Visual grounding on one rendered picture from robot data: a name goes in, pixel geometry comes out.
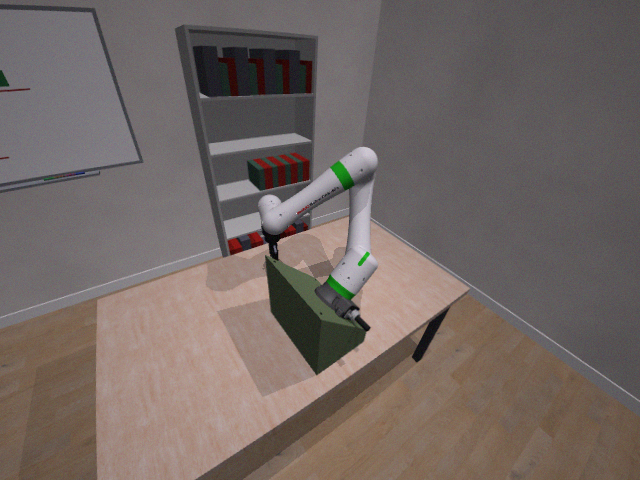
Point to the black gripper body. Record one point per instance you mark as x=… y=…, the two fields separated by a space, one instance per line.
x=272 y=241

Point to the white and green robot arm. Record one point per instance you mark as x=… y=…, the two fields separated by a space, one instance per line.
x=358 y=265

